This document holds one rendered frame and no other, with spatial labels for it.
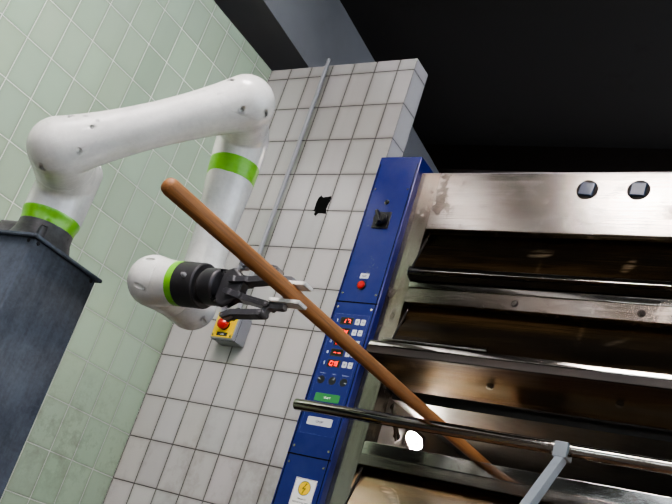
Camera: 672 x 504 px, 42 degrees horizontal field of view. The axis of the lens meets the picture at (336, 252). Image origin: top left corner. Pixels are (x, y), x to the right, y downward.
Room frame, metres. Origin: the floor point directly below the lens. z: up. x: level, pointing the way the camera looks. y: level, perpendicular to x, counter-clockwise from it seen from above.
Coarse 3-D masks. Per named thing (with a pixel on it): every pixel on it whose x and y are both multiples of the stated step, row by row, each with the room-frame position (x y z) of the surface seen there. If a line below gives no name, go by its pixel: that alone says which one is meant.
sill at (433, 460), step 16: (368, 448) 2.58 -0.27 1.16; (384, 448) 2.55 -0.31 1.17; (400, 448) 2.52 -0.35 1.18; (432, 464) 2.45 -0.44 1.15; (448, 464) 2.43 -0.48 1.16; (464, 464) 2.40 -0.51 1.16; (480, 464) 2.37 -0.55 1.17; (512, 480) 2.32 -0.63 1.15; (528, 480) 2.29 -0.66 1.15; (560, 480) 2.24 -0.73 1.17; (576, 480) 2.22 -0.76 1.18; (592, 496) 2.19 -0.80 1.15; (608, 496) 2.17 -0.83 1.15; (624, 496) 2.15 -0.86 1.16; (640, 496) 2.13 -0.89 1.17; (656, 496) 2.10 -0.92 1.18
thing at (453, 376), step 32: (384, 352) 2.43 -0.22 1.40; (416, 352) 2.37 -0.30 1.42; (416, 384) 2.52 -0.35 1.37; (448, 384) 2.43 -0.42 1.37; (480, 384) 2.35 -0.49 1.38; (512, 384) 2.27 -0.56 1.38; (544, 384) 2.20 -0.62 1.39; (576, 384) 2.13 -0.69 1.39; (608, 384) 2.07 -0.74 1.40; (640, 384) 2.01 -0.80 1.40; (608, 416) 2.21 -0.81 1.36; (640, 416) 2.14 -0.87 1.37
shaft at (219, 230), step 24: (168, 192) 1.24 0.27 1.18; (192, 216) 1.30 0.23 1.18; (216, 216) 1.33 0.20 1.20; (240, 240) 1.39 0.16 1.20; (264, 264) 1.45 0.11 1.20; (288, 288) 1.53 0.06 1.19; (312, 312) 1.61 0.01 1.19; (336, 336) 1.70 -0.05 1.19; (360, 360) 1.80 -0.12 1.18; (384, 384) 1.92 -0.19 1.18; (480, 456) 2.40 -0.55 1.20
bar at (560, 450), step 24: (312, 408) 2.26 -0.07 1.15; (336, 408) 2.22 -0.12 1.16; (432, 432) 2.07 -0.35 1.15; (456, 432) 2.02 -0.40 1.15; (480, 432) 1.99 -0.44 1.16; (504, 432) 1.96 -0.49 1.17; (576, 456) 1.86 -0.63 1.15; (600, 456) 1.83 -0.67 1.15; (624, 456) 1.80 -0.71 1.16; (648, 456) 1.77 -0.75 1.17; (552, 480) 1.83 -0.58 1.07
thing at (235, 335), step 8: (216, 320) 2.91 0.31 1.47; (240, 320) 2.86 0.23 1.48; (248, 320) 2.89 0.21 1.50; (216, 328) 2.90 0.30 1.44; (232, 328) 2.86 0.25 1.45; (240, 328) 2.87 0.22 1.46; (248, 328) 2.90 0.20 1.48; (216, 336) 2.90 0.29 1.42; (224, 336) 2.87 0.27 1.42; (232, 336) 2.86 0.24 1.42; (240, 336) 2.88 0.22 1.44; (224, 344) 2.94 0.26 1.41; (232, 344) 2.91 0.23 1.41; (240, 344) 2.89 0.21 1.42
